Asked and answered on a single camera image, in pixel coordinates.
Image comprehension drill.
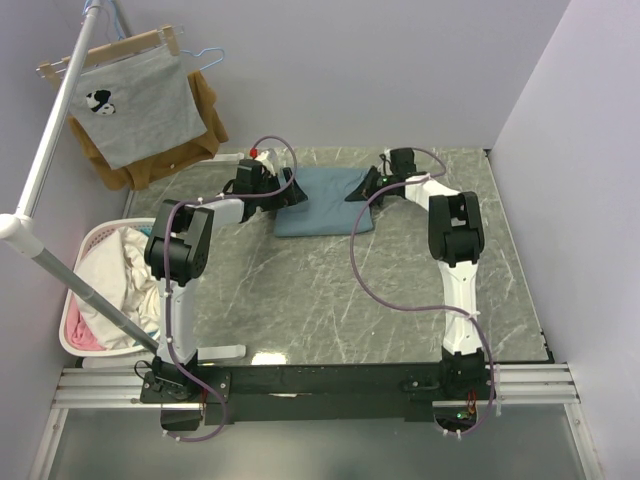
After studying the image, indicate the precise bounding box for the brown hanging shirt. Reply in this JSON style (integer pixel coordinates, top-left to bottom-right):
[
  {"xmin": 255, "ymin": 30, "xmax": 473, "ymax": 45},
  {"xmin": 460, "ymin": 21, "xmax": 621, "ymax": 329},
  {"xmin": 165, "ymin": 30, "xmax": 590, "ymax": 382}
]
[{"xmin": 68, "ymin": 71, "xmax": 229, "ymax": 191}]

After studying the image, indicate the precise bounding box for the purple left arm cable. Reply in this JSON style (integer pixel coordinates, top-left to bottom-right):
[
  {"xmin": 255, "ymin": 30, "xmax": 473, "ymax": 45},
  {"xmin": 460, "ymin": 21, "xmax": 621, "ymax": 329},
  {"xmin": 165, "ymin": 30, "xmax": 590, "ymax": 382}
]
[{"xmin": 148, "ymin": 135, "xmax": 298, "ymax": 445}]

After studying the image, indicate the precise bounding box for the white clothes rack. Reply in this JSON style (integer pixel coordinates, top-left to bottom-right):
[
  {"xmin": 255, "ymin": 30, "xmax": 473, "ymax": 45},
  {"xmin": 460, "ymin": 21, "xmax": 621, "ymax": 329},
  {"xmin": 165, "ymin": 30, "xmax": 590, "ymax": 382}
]
[{"xmin": 1, "ymin": 1, "xmax": 158, "ymax": 352}]

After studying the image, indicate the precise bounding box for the pink garment in basket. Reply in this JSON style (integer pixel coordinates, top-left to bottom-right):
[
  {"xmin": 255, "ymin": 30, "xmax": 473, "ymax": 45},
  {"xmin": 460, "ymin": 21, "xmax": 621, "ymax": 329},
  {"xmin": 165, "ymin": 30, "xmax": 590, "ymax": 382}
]
[{"xmin": 65, "ymin": 296, "xmax": 103, "ymax": 351}]

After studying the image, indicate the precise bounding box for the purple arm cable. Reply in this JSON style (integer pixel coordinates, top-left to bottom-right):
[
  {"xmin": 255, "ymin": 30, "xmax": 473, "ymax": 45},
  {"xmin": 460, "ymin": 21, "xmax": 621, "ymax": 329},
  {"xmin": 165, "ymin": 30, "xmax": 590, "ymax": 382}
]
[
  {"xmin": 148, "ymin": 135, "xmax": 298, "ymax": 445},
  {"xmin": 349, "ymin": 146, "xmax": 501, "ymax": 439}
]

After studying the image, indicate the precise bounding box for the grey panda t shirt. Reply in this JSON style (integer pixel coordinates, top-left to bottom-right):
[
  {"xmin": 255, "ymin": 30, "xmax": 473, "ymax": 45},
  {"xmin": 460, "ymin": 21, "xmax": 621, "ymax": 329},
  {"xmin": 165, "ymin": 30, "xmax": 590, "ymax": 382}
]
[{"xmin": 70, "ymin": 46, "xmax": 206, "ymax": 169}]

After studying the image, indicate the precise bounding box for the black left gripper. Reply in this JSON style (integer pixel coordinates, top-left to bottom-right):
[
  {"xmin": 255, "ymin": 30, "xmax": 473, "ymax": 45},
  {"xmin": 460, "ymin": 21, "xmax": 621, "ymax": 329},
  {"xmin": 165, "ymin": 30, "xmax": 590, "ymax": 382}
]
[{"xmin": 254, "ymin": 169, "xmax": 308, "ymax": 213}]

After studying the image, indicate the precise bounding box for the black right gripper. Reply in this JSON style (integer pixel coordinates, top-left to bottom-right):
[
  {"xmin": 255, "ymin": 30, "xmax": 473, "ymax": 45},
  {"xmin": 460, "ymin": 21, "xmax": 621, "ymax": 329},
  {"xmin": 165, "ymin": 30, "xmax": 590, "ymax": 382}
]
[{"xmin": 346, "ymin": 167, "xmax": 394, "ymax": 208}]

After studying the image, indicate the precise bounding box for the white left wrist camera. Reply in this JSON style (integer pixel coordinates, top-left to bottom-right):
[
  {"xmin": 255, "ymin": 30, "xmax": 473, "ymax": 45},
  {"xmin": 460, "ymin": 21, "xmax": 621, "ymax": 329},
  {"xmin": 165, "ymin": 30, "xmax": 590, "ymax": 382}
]
[{"xmin": 249, "ymin": 148, "xmax": 278, "ymax": 175}]

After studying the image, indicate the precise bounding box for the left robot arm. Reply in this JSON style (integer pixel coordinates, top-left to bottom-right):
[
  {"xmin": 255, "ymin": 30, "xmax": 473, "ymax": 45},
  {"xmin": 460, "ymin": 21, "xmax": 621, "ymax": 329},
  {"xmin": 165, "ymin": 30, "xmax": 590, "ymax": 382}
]
[{"xmin": 144, "ymin": 158, "xmax": 307, "ymax": 402}]

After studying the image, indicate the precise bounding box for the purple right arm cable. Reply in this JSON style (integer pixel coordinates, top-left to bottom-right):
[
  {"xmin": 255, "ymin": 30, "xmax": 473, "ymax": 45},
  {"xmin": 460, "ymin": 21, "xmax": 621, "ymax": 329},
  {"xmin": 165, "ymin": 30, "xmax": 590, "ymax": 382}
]
[{"xmin": 349, "ymin": 146, "xmax": 501, "ymax": 439}]

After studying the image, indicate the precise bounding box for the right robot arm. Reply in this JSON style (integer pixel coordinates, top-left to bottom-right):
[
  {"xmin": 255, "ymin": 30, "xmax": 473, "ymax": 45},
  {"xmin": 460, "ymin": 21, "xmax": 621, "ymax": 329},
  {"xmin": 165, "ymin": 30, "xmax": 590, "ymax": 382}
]
[{"xmin": 346, "ymin": 148, "xmax": 486, "ymax": 399}]

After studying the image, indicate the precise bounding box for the blue t shirt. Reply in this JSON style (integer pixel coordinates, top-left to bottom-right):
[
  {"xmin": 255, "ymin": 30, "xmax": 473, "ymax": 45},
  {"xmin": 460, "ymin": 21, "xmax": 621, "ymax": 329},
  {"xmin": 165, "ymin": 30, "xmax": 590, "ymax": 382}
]
[{"xmin": 274, "ymin": 167, "xmax": 367, "ymax": 238}]

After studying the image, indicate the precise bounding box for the black mounting beam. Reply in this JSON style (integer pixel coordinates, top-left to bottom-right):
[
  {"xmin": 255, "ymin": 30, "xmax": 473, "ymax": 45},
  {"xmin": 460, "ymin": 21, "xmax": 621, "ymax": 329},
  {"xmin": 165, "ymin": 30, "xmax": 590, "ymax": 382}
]
[{"xmin": 139, "ymin": 363, "xmax": 497, "ymax": 427}]

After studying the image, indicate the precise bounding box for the wooden clip hanger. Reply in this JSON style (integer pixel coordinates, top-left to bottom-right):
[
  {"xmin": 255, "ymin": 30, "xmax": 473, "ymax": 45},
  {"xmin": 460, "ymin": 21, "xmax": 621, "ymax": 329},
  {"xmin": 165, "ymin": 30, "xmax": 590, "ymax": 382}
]
[{"xmin": 36, "ymin": 25, "xmax": 185, "ymax": 90}]

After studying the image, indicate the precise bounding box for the white perforated laundry basket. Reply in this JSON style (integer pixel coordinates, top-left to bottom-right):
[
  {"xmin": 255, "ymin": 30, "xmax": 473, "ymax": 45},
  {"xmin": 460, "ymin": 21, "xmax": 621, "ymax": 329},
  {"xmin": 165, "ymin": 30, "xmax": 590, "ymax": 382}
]
[{"xmin": 59, "ymin": 218, "xmax": 161, "ymax": 358}]

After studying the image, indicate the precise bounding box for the aluminium rail frame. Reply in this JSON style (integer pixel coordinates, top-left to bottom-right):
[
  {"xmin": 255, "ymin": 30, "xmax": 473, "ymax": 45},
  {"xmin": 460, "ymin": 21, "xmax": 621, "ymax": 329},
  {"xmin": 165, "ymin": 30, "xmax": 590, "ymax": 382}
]
[{"xmin": 28, "ymin": 364, "xmax": 605, "ymax": 479}]

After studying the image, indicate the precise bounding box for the blue wire hanger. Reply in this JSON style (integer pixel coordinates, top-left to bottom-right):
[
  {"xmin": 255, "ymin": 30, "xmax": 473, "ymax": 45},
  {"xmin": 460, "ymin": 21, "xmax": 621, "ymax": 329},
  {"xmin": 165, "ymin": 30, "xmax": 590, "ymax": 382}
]
[{"xmin": 85, "ymin": 0, "xmax": 226, "ymax": 72}]

